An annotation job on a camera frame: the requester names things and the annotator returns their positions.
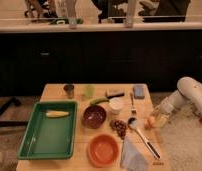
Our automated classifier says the white cup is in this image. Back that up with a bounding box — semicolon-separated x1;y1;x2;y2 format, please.
109;97;124;114

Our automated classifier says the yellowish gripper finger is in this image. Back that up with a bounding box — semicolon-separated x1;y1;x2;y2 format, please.
154;115;169;128

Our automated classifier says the black handled spoon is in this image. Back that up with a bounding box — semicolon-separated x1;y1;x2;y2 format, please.
128;117;161;160

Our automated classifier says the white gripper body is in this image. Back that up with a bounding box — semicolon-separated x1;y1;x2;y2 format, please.
153;98;175;117

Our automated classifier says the red yellow apple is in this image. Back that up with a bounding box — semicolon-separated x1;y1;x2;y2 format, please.
145;116;155;130

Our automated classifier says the wooden table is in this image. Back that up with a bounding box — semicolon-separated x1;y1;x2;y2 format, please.
16;84;171;171

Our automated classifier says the green plastic tray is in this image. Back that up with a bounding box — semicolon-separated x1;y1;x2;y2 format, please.
18;101;77;160

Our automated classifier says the bunch of brown grapes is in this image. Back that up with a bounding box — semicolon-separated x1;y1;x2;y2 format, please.
110;119;127;139

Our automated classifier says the orange bowl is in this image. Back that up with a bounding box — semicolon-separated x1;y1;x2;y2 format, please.
87;134;119;168

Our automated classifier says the blackboard eraser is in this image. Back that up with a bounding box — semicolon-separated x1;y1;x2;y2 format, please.
106;90;125;99

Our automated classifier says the dark red bowl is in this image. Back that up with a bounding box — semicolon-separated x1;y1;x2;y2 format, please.
82;105;107;129

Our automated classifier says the grey blue cloth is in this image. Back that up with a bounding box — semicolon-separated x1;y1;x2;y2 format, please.
120;137;148;171

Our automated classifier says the black office chair base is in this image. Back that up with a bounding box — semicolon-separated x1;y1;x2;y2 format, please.
0;97;28;127

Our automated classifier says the green banana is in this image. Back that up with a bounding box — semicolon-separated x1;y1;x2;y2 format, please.
90;98;109;105

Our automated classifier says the yellow corn cob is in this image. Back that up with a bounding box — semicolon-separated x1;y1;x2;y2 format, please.
46;111;69;118

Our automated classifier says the metal cup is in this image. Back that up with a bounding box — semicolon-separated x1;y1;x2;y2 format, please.
64;84;74;99

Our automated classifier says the light green cup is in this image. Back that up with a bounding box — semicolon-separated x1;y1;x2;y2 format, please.
83;84;94;100

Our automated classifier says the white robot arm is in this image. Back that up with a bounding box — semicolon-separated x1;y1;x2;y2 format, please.
151;77;202;128

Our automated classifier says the green object on ledge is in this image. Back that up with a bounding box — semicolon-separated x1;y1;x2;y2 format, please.
49;18;83;25

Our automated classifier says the blue sponge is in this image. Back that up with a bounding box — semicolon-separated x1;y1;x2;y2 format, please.
133;85;145;99

